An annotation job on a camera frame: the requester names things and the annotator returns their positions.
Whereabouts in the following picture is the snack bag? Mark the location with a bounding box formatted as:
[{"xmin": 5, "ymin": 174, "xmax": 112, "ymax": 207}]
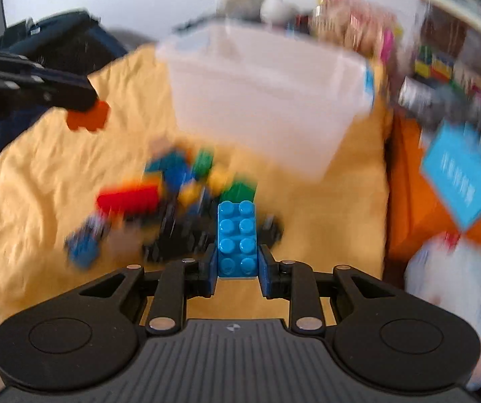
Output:
[{"xmin": 315, "ymin": 0, "xmax": 396, "ymax": 64}]

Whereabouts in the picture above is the pink item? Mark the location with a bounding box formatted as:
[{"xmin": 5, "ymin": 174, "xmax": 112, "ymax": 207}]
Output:
[{"xmin": 380, "ymin": 29, "xmax": 394, "ymax": 64}]

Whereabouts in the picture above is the light blue toy brick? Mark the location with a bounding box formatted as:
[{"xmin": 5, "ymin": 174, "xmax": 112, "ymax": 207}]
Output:
[{"xmin": 216, "ymin": 200, "xmax": 259, "ymax": 280}]

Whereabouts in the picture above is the blue toy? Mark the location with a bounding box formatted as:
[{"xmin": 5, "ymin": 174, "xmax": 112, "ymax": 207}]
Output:
[{"xmin": 65, "ymin": 217, "xmax": 107, "ymax": 268}]

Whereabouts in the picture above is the black toy car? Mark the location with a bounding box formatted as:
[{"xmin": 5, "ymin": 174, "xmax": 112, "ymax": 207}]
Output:
[{"xmin": 142, "ymin": 213, "xmax": 218, "ymax": 263}]

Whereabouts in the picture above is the teal toy brick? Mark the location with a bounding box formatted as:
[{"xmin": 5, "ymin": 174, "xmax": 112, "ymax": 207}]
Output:
[{"xmin": 146, "ymin": 149, "xmax": 187, "ymax": 173}]

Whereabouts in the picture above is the orange toy brick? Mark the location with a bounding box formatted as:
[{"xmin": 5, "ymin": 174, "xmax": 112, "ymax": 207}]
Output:
[{"xmin": 65, "ymin": 100, "xmax": 111, "ymax": 133}]

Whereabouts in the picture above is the dark blue backpack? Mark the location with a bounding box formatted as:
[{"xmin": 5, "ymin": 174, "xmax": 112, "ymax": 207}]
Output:
[{"xmin": 0, "ymin": 8, "xmax": 129, "ymax": 181}]

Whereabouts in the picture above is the white plastic bin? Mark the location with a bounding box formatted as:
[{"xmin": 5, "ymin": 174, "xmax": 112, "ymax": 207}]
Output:
[{"xmin": 155, "ymin": 21, "xmax": 377, "ymax": 182}]

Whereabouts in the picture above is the blue card box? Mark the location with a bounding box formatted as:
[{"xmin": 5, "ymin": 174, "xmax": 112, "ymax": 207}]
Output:
[{"xmin": 420, "ymin": 121, "xmax": 481, "ymax": 231}]

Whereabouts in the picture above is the yellow blanket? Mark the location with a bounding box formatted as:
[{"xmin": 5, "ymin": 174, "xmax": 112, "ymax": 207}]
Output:
[{"xmin": 0, "ymin": 44, "xmax": 392, "ymax": 332}]

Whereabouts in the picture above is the orange box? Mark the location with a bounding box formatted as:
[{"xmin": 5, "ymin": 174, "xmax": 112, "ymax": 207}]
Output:
[{"xmin": 386, "ymin": 109, "xmax": 481, "ymax": 261}]

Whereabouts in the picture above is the dark blue toy brick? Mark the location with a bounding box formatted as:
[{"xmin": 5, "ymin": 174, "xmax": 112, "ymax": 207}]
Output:
[{"xmin": 165, "ymin": 166, "xmax": 193, "ymax": 191}]

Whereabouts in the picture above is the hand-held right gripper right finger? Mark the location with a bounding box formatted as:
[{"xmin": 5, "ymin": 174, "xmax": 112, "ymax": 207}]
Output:
[{"xmin": 258, "ymin": 243, "xmax": 396, "ymax": 337}]

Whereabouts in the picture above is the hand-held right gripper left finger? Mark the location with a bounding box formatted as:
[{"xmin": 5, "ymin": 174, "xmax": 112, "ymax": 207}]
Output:
[{"xmin": 79, "ymin": 243, "xmax": 218, "ymax": 337}]

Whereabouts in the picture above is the red toy brick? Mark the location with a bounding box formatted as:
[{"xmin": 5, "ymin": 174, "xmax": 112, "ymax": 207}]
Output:
[{"xmin": 97, "ymin": 186, "xmax": 162, "ymax": 216}]

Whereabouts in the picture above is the clear box of colourful bricks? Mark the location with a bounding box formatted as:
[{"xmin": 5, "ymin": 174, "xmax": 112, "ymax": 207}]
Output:
[{"xmin": 412, "ymin": 8, "xmax": 481, "ymax": 107}]

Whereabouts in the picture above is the white wipes pack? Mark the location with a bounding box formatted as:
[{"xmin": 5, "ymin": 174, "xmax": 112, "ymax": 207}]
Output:
[{"xmin": 403, "ymin": 234, "xmax": 481, "ymax": 391}]

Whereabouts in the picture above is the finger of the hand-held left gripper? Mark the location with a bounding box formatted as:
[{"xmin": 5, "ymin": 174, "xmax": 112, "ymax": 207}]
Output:
[{"xmin": 0, "ymin": 49, "xmax": 99, "ymax": 112}]

